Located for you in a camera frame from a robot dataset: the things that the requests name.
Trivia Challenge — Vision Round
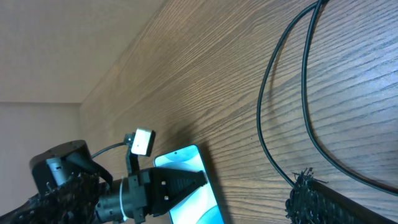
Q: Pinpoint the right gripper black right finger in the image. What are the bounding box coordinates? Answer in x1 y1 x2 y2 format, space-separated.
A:
285 168 397 224

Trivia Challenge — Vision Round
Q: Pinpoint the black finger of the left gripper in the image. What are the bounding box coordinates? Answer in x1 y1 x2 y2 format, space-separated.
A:
149 167 207 217

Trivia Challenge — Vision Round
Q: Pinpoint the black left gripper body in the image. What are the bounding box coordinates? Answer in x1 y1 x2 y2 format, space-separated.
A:
127 169 154 223

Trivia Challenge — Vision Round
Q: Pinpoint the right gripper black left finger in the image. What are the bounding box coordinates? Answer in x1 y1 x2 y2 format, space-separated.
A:
1 173 101 224

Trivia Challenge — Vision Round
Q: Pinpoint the blue Galaxy smartphone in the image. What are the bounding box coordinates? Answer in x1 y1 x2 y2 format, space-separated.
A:
154 145 224 224

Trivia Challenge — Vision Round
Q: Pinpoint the black charger cable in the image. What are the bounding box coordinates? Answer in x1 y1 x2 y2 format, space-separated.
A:
256 0 398 197

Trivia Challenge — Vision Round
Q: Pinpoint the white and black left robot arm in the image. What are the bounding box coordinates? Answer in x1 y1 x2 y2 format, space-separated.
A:
28 140 207 223

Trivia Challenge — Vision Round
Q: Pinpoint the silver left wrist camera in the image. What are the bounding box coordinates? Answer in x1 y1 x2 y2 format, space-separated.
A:
130 128 155 157

